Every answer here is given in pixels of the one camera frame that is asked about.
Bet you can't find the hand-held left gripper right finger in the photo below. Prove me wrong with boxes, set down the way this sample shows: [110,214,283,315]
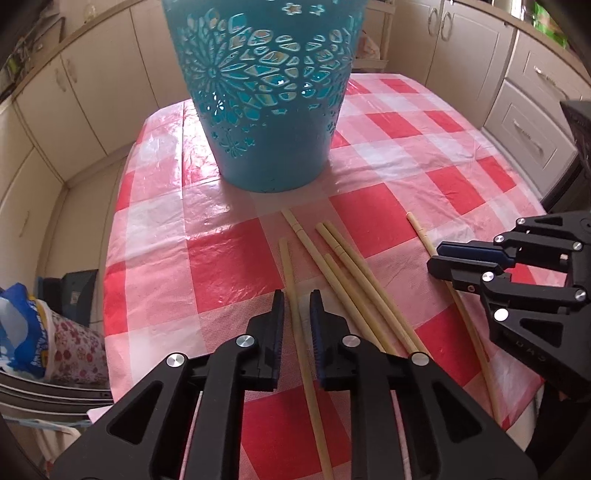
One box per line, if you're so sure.
[308,290,539,480]

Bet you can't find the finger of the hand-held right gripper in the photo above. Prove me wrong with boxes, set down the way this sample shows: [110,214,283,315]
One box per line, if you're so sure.
[436,215,589,271]
[427,256,589,319]

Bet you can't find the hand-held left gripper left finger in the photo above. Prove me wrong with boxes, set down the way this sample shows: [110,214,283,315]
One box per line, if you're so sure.
[48,290,286,480]

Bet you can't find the long wooden chopstick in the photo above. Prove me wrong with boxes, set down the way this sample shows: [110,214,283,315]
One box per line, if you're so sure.
[278,237,335,480]
[405,211,503,424]

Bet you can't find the pile of wooden chopsticks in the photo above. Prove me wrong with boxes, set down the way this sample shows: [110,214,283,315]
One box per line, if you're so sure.
[281,209,432,358]

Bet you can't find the blue perforated plastic basket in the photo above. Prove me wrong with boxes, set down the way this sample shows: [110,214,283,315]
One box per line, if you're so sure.
[161,0,370,192]

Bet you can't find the red checkered plastic tablecloth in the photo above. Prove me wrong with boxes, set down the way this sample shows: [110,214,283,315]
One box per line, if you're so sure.
[104,73,568,480]

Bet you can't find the floral bag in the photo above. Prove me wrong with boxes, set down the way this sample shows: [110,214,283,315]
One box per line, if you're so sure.
[46,305,112,386]

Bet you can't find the black box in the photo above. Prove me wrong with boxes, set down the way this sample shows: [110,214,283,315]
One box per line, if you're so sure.
[39,270,100,324]

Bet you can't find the printed plastic bag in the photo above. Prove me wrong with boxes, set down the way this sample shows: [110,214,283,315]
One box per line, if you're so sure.
[358,32,382,61]

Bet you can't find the white rolling cart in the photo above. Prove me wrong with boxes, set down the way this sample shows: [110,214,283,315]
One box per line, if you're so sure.
[355,0,393,72]

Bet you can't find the green packet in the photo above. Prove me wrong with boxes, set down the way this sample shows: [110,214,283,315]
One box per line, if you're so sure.
[531,0,571,47]

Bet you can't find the blue and white bag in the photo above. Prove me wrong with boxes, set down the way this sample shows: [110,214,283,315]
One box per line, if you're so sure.
[0,282,51,374]

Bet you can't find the white lower kitchen cabinets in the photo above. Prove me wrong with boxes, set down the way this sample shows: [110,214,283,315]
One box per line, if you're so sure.
[0,0,591,278]

